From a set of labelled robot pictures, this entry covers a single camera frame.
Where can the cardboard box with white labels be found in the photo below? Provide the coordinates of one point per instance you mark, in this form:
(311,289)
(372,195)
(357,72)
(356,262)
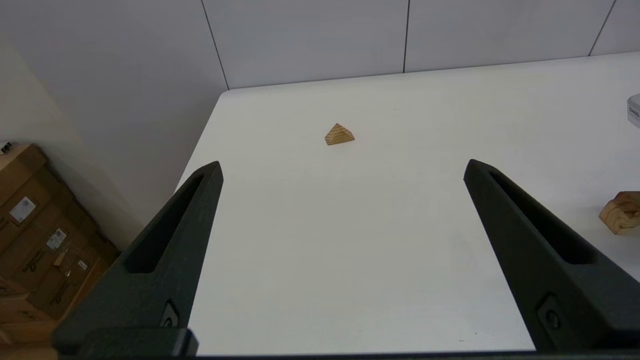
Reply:
(45,235)

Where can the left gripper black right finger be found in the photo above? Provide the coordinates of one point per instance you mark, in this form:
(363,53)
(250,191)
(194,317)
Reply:
(565,300)

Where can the triangular wooden building block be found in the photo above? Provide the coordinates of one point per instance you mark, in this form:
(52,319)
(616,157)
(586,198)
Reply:
(339,136)

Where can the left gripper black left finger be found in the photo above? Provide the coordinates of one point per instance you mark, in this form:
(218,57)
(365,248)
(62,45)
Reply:
(165,262)

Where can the arched wooden building block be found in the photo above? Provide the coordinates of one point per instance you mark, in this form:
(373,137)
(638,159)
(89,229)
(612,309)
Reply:
(614,219)

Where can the plain brown cardboard box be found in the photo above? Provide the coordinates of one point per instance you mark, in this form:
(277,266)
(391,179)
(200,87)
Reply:
(25,325)

